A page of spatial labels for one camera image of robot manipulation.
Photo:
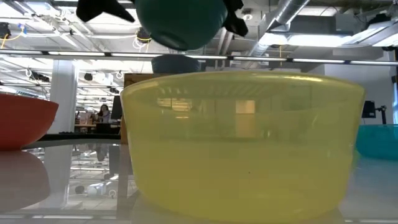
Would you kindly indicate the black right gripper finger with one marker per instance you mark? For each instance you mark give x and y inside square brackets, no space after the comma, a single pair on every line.
[234,23]
[93,7]

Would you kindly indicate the dark green bowl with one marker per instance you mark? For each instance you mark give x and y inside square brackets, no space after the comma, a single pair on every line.
[182,21]

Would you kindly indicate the dark blue bowl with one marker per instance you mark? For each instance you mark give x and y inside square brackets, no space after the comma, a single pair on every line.
[175,64]

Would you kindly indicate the white building column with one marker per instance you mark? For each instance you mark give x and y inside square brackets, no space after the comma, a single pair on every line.
[63,99]

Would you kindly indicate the person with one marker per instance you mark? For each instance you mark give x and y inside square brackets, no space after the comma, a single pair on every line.
[104,114]

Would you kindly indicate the red bowl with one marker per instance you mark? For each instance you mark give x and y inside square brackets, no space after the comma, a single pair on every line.
[21,121]

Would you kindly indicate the translucent yellow bowl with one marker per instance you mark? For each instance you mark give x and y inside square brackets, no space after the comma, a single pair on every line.
[242,161]

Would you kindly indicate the teal bowl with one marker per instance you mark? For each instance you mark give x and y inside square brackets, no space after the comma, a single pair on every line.
[379,141]

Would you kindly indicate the silver ventilation duct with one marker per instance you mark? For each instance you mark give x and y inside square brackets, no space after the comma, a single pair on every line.
[281,18]

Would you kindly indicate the aluminium frame rail with lights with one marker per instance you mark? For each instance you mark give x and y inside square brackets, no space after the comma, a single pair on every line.
[280,59]

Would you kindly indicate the black camera on stand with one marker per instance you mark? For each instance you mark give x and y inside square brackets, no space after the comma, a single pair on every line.
[369,109]

